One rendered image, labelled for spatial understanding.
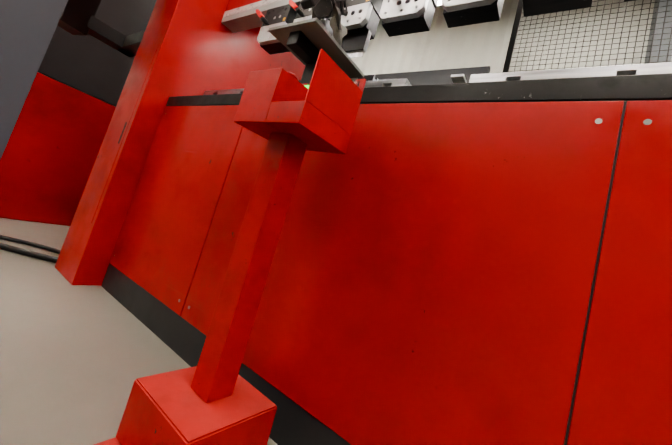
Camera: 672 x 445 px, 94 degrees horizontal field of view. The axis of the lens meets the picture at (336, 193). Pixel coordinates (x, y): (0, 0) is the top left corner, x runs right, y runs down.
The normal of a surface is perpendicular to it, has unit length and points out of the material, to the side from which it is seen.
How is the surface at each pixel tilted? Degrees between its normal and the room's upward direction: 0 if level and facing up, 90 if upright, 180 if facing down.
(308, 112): 90
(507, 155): 90
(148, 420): 90
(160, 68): 90
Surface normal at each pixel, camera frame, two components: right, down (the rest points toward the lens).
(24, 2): 0.85, 0.18
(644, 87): -0.54, -0.25
